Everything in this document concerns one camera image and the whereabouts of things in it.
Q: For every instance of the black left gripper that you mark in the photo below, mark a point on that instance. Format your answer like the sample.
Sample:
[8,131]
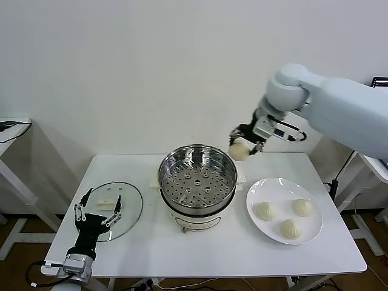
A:
[92,225]

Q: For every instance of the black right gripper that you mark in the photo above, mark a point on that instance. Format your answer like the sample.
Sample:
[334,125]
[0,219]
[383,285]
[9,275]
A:
[247,130]

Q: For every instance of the white steamed baozi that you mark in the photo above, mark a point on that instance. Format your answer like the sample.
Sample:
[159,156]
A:
[239,153]
[302,207]
[266,211]
[291,228]

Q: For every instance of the round glass pot lid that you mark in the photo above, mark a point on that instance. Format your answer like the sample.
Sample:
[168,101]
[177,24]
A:
[130,206]

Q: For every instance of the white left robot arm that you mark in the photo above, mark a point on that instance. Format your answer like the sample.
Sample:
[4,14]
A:
[71,285]

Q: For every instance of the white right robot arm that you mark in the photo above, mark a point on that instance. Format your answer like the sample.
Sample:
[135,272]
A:
[339,100]

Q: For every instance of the perforated steel steamer basket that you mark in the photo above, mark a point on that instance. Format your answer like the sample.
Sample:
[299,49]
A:
[197,194]

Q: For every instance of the round white plate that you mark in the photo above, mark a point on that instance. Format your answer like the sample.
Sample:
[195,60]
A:
[260,230]

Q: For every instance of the white electric pot base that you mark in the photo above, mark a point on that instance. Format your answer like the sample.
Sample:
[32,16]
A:
[197,222]

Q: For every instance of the white side table with laptop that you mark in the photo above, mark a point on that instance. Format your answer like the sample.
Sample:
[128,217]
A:
[345,201]

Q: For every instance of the open dark laptop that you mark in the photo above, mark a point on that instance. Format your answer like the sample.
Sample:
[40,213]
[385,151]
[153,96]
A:
[380,82]

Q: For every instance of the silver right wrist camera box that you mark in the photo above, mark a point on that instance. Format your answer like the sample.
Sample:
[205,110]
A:
[266,125]

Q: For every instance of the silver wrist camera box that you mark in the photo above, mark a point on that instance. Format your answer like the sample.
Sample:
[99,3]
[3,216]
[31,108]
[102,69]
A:
[77,265]
[266,125]

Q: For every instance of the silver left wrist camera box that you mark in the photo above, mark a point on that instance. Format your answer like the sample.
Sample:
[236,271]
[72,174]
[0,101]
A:
[77,265]

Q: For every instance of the white table leg frame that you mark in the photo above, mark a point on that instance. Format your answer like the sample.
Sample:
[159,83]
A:
[103,284]

